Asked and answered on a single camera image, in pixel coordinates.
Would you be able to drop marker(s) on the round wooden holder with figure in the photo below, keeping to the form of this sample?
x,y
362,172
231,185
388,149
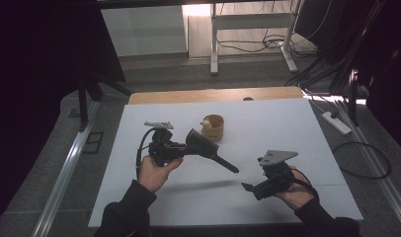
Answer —
x,y
215,130

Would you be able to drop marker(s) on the wooden table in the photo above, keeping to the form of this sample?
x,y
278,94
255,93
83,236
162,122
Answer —
x,y
188,96

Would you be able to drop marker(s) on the dark computer tower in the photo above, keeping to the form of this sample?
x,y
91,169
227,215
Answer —
x,y
315,19

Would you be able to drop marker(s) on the white desk frame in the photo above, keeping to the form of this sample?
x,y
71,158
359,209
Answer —
x,y
214,39

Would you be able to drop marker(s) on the person's left hand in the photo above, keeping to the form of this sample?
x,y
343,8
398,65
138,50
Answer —
x,y
152,176

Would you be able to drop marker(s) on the aluminium rail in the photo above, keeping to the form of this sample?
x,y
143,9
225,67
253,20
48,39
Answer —
x,y
68,168
383,179

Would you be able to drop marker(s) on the white table sheet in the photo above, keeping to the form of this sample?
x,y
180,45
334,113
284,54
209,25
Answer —
x,y
221,204

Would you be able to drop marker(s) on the person's right hand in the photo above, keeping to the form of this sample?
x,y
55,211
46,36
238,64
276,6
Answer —
x,y
299,196

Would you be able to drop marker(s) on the black stand post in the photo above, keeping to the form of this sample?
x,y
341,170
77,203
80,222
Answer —
x,y
353,95
83,105

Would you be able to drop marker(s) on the white power strip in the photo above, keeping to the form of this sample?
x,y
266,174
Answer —
x,y
336,123

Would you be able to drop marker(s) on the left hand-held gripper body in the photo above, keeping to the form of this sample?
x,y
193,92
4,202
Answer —
x,y
162,148

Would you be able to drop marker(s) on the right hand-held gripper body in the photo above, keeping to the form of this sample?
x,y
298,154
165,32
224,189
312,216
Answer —
x,y
276,179

